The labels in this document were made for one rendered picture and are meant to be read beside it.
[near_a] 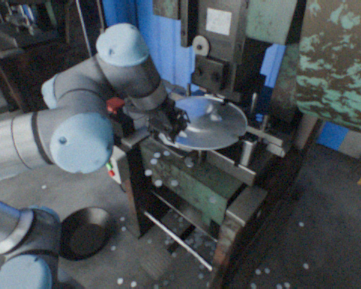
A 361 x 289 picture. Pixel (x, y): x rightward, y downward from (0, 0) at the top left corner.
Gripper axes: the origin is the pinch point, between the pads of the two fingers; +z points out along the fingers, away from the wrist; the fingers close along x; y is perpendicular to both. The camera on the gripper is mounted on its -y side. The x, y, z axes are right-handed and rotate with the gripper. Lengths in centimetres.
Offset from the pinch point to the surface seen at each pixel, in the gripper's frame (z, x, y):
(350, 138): 120, 100, 45
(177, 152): 0.5, -2.3, 4.1
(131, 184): 31.8, -16.4, -21.8
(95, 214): 64, -40, -50
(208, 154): 15.6, 6.3, 5.9
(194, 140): 3.2, 4.1, 4.7
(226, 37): -13.7, 27.2, 3.1
